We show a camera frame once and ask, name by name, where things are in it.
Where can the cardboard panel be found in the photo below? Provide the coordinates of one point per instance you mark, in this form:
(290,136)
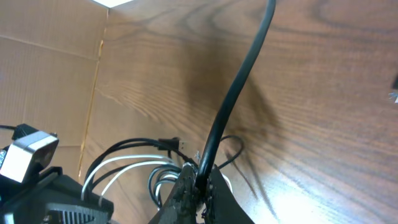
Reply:
(50,53)

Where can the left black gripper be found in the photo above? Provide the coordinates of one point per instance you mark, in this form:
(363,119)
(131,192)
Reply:
(50,197)

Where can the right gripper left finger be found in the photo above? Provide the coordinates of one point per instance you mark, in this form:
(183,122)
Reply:
(181,205)

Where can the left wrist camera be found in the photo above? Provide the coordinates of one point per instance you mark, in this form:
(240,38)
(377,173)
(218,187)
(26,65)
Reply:
(28,156)

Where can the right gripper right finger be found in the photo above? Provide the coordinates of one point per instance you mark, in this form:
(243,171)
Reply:
(221,206)

